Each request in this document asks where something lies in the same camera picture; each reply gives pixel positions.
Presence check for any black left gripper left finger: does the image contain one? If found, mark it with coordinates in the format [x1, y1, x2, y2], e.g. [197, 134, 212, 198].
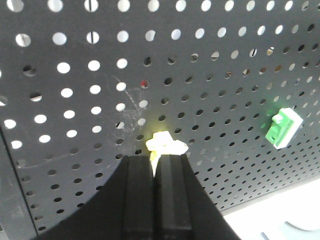
[122, 156, 154, 240]

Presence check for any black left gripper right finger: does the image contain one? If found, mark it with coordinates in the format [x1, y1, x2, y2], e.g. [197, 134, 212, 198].
[155, 155, 192, 240]

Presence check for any black perforated pegboard panel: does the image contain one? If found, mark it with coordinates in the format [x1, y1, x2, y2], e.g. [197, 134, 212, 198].
[0, 0, 320, 240]

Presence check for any white standing desk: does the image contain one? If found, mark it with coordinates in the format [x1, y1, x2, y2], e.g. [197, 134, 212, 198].
[224, 179, 320, 240]

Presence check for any yellow rotary selector switch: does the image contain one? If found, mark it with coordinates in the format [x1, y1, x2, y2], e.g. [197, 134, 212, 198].
[145, 131, 189, 176]

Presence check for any green rotary selector switch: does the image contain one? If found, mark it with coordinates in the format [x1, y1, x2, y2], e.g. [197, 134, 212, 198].
[265, 107, 304, 150]

